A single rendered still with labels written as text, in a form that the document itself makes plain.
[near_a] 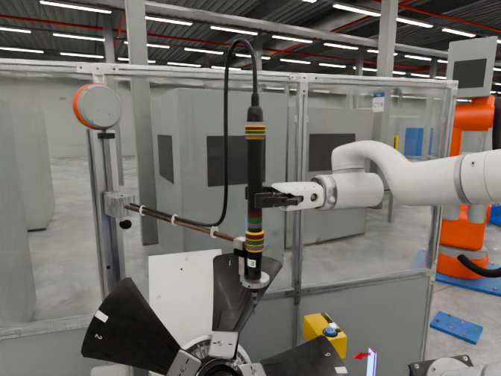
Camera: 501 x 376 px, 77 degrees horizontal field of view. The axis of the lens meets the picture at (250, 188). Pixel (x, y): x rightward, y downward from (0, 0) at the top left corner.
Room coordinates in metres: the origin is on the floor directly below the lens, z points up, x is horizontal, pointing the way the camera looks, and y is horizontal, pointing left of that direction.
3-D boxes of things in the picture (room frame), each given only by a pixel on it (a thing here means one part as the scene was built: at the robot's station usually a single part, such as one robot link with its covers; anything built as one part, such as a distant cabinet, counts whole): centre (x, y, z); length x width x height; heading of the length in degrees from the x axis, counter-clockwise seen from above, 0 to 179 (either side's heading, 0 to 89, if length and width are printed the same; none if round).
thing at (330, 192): (0.74, -0.17, 1.65); 0.09 x 0.03 x 0.08; 15
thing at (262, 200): (0.65, -0.05, 1.65); 0.07 x 0.03 x 0.03; 105
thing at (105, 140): (1.13, 0.51, 1.48); 0.05 x 0.03 x 0.62; 140
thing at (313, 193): (0.73, -0.11, 1.65); 0.11 x 0.10 x 0.07; 105
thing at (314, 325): (1.08, -0.28, 1.02); 0.16 x 0.10 x 0.11; 15
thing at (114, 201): (1.10, 0.47, 1.54); 0.10 x 0.07 x 0.09; 50
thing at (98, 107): (1.16, 0.54, 1.88); 0.16 x 0.07 x 0.16; 140
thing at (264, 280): (0.70, 0.00, 1.50); 0.09 x 0.07 x 0.10; 50
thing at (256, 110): (0.70, -0.01, 1.65); 0.04 x 0.04 x 0.46
